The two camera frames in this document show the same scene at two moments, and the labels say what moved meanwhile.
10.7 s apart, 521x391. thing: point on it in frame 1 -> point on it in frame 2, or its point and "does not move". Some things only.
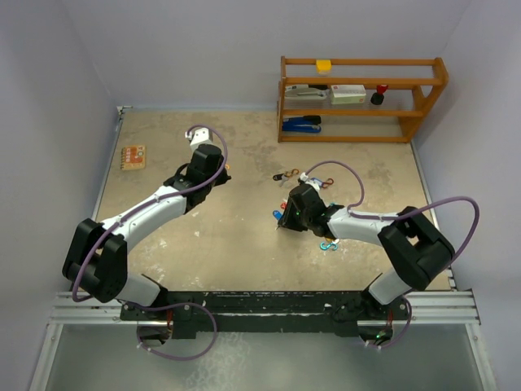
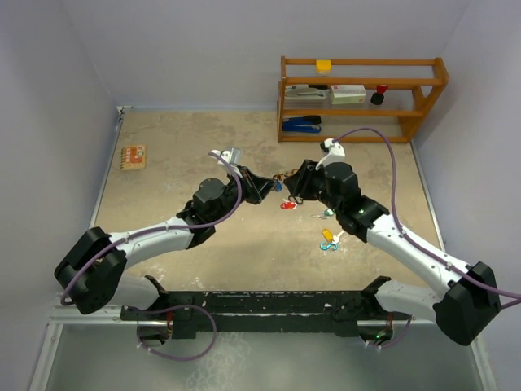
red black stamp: x=377 y=98 does not move
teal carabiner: x=327 y=247 does not move
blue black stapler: x=307 y=124 does not move
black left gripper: x=221 y=178 -> x=256 y=187
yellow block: x=323 y=65 does not move
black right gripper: x=286 y=220 -> x=299 y=184
